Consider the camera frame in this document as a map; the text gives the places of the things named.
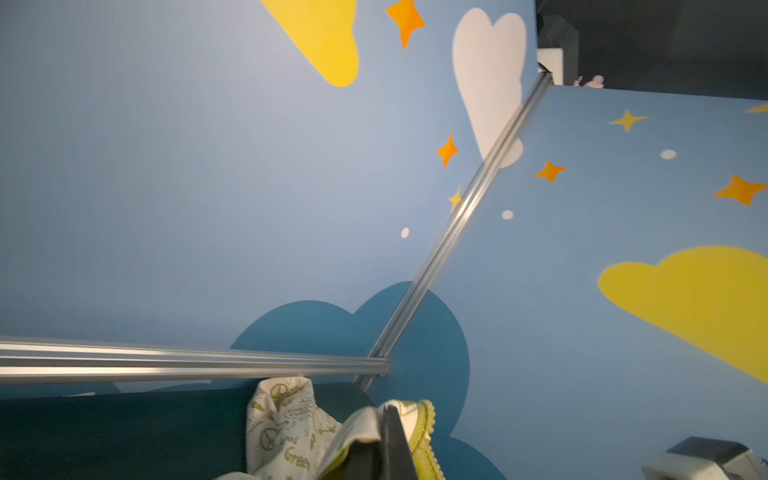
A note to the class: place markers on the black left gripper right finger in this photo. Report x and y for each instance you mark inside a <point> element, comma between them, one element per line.
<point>396,458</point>

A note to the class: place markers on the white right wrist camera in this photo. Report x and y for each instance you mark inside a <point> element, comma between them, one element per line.
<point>699,458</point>

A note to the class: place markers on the aluminium back frame rail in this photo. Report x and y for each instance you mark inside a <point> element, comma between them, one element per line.
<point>27,361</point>

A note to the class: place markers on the cream green printed jacket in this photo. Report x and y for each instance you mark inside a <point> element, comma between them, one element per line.
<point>288,436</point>

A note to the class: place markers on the aluminium right frame post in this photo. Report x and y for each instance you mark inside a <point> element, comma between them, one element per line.
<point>459,219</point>

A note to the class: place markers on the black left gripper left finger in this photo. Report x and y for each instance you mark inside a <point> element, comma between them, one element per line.
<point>363,462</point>

